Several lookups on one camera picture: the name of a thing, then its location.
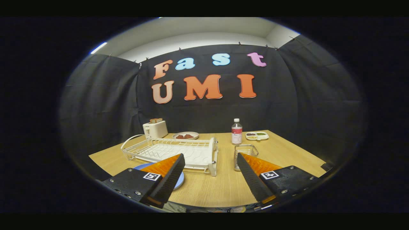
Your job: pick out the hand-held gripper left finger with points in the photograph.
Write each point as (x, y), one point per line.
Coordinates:
(166, 179)

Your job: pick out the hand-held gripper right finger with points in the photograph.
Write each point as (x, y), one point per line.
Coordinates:
(254, 180)

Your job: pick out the blue plate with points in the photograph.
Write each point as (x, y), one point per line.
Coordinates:
(179, 182)

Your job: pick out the small plate with red food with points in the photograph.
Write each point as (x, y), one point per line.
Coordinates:
(185, 135)

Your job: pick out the white divided snack tray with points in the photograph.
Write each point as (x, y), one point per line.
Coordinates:
(257, 135)

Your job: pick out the clear plastic bottle red label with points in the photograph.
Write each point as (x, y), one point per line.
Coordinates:
(236, 134)

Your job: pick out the white toaster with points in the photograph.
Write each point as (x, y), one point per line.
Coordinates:
(156, 129)

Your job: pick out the brown toast slice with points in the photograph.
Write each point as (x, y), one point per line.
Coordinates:
(155, 120)

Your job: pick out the black backdrop cloth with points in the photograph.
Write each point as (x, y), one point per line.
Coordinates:
(105, 105)

